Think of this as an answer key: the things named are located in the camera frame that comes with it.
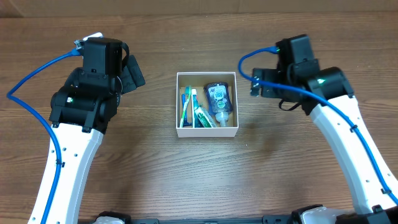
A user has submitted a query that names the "purple soap pump bottle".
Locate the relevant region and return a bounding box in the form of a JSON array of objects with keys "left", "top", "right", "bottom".
[{"left": 204, "top": 82, "right": 233, "bottom": 128}]

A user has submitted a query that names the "blue disposable razor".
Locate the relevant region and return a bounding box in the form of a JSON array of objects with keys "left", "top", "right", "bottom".
[{"left": 180, "top": 93, "right": 192, "bottom": 128}]

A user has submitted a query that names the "green white toothbrush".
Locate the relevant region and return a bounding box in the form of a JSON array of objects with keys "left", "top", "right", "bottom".
[{"left": 179, "top": 85, "right": 192, "bottom": 128}]

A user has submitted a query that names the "white green soap bar packet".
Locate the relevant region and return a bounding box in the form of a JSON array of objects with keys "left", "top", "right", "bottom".
[{"left": 194, "top": 106, "right": 217, "bottom": 128}]

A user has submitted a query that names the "teal white toothpaste tube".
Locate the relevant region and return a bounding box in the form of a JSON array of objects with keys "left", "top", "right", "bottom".
[{"left": 191, "top": 88, "right": 200, "bottom": 128}]

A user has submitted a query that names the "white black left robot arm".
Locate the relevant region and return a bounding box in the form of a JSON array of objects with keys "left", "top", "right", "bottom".
[{"left": 29, "top": 32, "right": 146, "bottom": 223}]

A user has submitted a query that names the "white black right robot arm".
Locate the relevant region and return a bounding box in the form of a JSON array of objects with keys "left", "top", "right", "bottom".
[{"left": 248, "top": 34, "right": 397, "bottom": 223}]

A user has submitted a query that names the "pink cardboard box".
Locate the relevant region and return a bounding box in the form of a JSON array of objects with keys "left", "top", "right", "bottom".
[{"left": 175, "top": 72, "right": 239, "bottom": 138}]

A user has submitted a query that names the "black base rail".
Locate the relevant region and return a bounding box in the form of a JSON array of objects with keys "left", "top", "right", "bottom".
[{"left": 77, "top": 211, "right": 296, "bottom": 224}]

